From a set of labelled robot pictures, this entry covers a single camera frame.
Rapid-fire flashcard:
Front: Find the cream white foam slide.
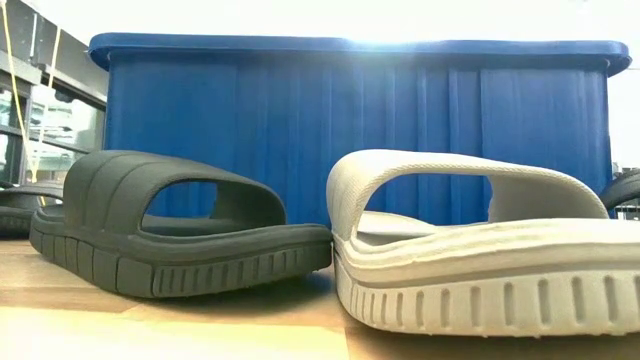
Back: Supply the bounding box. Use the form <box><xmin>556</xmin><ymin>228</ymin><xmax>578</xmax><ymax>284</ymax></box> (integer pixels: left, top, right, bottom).
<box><xmin>325</xmin><ymin>148</ymin><xmax>640</xmax><ymax>339</ymax></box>

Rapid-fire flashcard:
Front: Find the dark green foam slide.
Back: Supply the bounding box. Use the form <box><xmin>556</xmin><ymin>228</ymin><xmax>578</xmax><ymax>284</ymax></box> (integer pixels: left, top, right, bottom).
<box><xmin>28</xmin><ymin>149</ymin><xmax>334</xmax><ymax>300</ymax></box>

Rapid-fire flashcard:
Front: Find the black foam slide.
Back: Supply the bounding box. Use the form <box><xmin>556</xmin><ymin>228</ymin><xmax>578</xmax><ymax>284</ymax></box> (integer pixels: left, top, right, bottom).
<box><xmin>0</xmin><ymin>181</ymin><xmax>66</xmax><ymax>239</ymax></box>
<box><xmin>598</xmin><ymin>168</ymin><xmax>640</xmax><ymax>214</ymax></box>

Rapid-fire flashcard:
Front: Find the blue ribbed plastic bin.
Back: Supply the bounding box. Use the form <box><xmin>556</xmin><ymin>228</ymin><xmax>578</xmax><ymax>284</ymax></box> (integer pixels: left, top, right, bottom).
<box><xmin>87</xmin><ymin>31</ymin><xmax>632</xmax><ymax>229</ymax></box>

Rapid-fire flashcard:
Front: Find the dark framed glass window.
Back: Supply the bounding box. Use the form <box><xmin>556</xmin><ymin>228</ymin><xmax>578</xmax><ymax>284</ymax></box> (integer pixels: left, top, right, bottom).
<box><xmin>0</xmin><ymin>84</ymin><xmax>107</xmax><ymax>186</ymax></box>

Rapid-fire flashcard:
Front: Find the black equipment rack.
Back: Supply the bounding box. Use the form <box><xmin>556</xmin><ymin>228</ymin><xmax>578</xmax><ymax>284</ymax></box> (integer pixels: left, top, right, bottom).
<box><xmin>611</xmin><ymin>162</ymin><xmax>640</xmax><ymax>224</ymax></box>

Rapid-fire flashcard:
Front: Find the grey metal frame beam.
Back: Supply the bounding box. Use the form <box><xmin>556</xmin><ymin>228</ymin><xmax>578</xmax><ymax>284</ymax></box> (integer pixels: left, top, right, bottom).
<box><xmin>0</xmin><ymin>0</ymin><xmax>109</xmax><ymax>112</ymax></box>

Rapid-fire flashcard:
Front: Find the yellow cable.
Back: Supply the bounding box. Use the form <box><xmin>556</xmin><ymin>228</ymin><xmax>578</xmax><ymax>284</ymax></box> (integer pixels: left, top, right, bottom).
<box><xmin>0</xmin><ymin>0</ymin><xmax>47</xmax><ymax>207</ymax></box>

